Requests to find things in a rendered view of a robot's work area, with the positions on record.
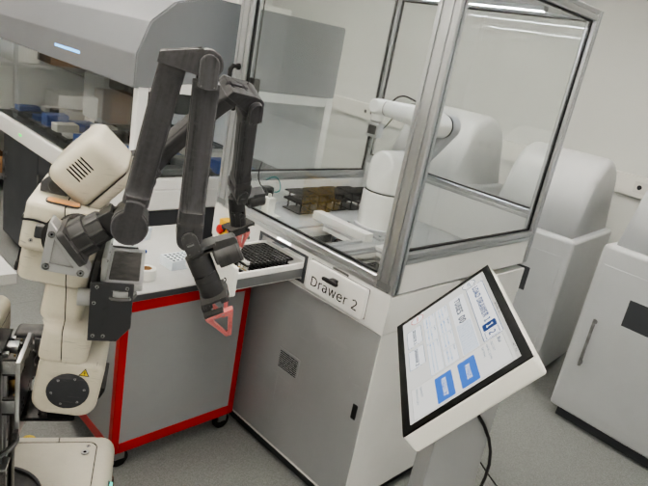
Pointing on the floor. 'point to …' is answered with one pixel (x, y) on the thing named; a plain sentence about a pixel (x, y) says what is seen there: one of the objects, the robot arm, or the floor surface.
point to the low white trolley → (168, 359)
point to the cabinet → (321, 390)
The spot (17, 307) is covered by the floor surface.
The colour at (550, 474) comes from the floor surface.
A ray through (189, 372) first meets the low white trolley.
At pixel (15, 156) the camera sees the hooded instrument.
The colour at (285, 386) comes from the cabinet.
